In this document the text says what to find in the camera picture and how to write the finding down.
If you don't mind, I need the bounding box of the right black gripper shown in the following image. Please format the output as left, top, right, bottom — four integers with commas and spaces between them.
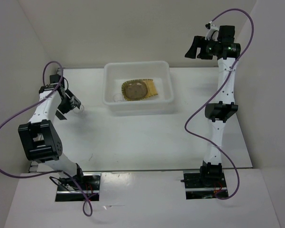
184, 35, 219, 59

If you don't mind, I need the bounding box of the small clear glass cup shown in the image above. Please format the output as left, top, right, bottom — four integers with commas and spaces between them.
113, 93, 124, 103
73, 104, 85, 114

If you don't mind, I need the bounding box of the clear glass plate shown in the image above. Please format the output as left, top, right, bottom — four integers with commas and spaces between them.
122, 81, 148, 101

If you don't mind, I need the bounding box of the bamboo woven tray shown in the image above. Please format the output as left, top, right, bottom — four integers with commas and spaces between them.
124, 79, 158, 100

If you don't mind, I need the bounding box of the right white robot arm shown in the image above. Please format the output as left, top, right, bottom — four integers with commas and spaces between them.
185, 22, 241, 187

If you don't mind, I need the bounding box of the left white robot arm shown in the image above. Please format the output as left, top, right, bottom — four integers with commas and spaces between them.
18, 74, 85, 190

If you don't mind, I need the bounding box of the white plastic bin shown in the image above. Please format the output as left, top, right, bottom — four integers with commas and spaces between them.
102, 61, 175, 115

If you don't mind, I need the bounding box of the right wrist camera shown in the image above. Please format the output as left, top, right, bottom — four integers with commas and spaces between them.
205, 21, 219, 40

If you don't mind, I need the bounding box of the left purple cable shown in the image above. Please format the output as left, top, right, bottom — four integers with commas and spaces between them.
0, 61, 97, 217

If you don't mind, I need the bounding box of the purple cable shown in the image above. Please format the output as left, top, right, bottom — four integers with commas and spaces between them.
184, 8, 255, 200
0, 61, 97, 217

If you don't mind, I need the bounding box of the aluminium table rail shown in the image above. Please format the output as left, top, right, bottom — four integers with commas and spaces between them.
28, 161, 39, 173

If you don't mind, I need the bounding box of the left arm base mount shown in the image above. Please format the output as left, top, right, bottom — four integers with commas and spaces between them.
49, 174, 101, 202

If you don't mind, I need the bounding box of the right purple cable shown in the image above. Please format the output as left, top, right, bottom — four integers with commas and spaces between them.
184, 8, 255, 200

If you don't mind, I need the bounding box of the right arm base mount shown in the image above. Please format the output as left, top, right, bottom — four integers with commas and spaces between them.
181, 170, 228, 200

